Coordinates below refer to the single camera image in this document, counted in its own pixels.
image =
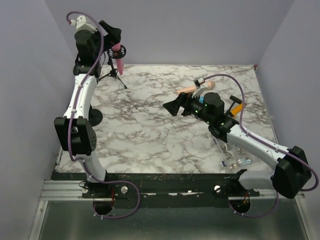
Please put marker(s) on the black clip mic stand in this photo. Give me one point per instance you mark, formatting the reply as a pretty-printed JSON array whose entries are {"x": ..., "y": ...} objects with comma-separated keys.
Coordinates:
[{"x": 73, "y": 131}]

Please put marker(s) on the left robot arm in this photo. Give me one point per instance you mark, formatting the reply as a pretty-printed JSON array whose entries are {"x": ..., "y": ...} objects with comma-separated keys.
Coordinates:
[{"x": 87, "y": 69}]

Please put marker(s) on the orange handled tool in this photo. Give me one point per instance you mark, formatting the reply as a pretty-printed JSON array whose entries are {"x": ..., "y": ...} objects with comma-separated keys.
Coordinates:
[{"x": 235, "y": 107}]

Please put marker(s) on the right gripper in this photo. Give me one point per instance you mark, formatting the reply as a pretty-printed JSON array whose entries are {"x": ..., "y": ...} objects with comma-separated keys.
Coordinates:
[{"x": 184, "y": 100}]

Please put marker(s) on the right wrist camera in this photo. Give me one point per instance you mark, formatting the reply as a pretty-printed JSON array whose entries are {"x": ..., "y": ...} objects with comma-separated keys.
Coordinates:
[{"x": 199, "y": 88}]

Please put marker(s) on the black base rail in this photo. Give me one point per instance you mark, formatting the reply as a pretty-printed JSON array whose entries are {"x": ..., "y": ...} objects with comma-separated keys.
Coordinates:
[{"x": 154, "y": 190}]

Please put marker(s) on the beige microphone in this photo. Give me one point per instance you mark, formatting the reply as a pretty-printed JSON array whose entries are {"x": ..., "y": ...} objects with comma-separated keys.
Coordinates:
[{"x": 206, "y": 86}]

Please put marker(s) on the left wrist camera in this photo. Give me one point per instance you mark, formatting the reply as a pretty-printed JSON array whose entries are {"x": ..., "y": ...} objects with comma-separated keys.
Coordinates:
[{"x": 81, "y": 23}]

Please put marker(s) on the pink microphone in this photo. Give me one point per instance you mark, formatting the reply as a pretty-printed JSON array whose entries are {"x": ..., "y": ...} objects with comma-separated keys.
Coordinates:
[{"x": 117, "y": 54}]

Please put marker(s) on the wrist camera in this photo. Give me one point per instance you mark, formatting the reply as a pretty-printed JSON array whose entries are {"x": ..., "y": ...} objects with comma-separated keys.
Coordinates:
[
  {"x": 81, "y": 23},
  {"x": 199, "y": 88}
]

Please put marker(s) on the clear plastic parts box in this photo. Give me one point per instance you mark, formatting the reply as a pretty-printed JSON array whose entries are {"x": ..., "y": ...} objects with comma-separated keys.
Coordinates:
[{"x": 233, "y": 157}]

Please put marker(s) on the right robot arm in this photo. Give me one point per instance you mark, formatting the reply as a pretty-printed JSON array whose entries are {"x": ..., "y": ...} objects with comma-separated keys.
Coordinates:
[{"x": 289, "y": 166}]

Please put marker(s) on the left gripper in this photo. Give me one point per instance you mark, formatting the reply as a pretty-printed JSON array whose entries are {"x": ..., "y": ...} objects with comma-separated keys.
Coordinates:
[{"x": 112, "y": 38}]

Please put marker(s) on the black tripod mic stand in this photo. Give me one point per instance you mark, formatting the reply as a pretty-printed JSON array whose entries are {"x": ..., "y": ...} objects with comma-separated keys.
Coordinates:
[{"x": 113, "y": 73}]

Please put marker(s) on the black shock-mount mic stand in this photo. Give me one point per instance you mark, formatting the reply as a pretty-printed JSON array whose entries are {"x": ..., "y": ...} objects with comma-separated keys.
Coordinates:
[{"x": 95, "y": 116}]

